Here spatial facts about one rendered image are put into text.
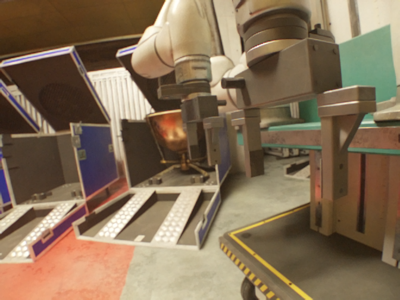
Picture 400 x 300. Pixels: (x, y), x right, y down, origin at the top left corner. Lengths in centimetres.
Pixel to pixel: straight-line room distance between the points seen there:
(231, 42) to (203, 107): 301
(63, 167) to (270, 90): 342
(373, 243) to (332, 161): 62
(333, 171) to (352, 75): 46
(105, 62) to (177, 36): 520
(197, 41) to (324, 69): 33
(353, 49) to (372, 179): 37
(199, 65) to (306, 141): 31
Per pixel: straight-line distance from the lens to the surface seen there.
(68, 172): 352
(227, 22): 355
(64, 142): 348
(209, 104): 45
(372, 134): 44
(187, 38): 50
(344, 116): 21
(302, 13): 27
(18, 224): 252
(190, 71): 48
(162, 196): 219
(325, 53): 23
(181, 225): 155
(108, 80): 432
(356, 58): 65
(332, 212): 82
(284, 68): 23
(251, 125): 31
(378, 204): 75
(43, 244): 184
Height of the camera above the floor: 73
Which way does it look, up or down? 8 degrees down
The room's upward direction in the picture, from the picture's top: 6 degrees counter-clockwise
